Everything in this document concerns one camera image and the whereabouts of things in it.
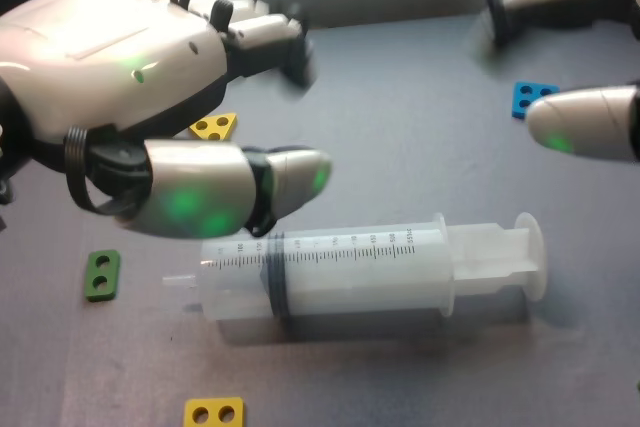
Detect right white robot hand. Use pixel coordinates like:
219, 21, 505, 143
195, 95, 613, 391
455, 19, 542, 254
487, 0, 640, 164

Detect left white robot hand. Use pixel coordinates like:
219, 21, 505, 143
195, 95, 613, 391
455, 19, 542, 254
0, 0, 334, 241

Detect large clear plastic syringe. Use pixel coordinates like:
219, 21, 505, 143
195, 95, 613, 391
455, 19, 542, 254
162, 211, 549, 321

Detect blue square block four holes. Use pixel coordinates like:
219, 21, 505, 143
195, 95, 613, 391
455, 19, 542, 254
510, 81, 560, 121

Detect yellow triangle block three holes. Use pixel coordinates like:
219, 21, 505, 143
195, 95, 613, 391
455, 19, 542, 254
188, 111, 239, 142

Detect grey table cloth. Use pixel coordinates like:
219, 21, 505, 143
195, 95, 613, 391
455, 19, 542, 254
0, 11, 640, 427

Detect green rectangular block two holes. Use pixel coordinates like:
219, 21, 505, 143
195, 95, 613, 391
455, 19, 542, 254
83, 249, 122, 303

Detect yellow rectangular block two holes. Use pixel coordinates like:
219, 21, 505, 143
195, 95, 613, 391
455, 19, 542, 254
183, 396, 246, 427

